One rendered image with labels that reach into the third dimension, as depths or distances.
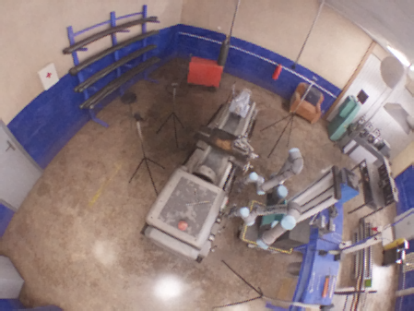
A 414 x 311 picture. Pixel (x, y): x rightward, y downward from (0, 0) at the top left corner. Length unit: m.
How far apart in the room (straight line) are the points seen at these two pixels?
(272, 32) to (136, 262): 6.11
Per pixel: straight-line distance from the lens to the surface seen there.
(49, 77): 3.33
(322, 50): 5.68
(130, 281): 2.77
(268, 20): 5.51
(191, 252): 1.38
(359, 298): 3.54
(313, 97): 5.61
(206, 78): 4.75
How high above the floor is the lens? 2.66
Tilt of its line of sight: 54 degrees down
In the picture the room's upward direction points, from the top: 17 degrees clockwise
